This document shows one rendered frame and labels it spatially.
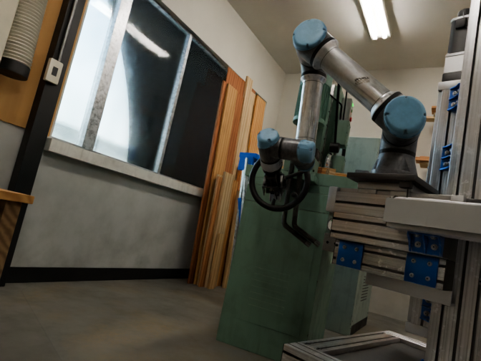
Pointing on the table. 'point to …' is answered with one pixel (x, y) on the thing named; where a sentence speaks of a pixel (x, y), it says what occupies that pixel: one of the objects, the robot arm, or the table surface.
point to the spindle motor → (321, 102)
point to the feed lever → (336, 127)
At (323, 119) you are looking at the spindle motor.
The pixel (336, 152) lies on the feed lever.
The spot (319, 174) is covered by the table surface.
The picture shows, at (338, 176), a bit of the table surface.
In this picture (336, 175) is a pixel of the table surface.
